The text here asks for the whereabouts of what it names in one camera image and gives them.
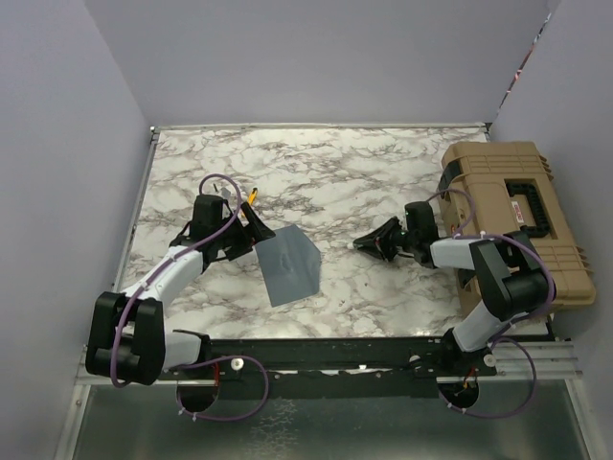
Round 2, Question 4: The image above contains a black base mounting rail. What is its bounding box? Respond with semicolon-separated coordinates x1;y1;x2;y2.
159;336;496;400

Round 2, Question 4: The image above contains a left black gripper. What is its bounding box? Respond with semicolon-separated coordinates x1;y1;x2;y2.
214;202;274;260

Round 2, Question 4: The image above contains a yellow utility knife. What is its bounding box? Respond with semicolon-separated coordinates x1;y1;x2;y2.
246;187;259;206

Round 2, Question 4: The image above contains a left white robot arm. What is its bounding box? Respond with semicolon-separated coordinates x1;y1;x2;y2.
85;195;275;386

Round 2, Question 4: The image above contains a tan plastic tool case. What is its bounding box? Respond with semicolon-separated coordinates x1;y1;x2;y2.
438;141;596;311

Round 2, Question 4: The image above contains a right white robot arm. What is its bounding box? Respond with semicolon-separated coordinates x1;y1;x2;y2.
352;201;556;375

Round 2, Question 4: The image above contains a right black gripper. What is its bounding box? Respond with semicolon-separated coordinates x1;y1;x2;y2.
356;216;419;262

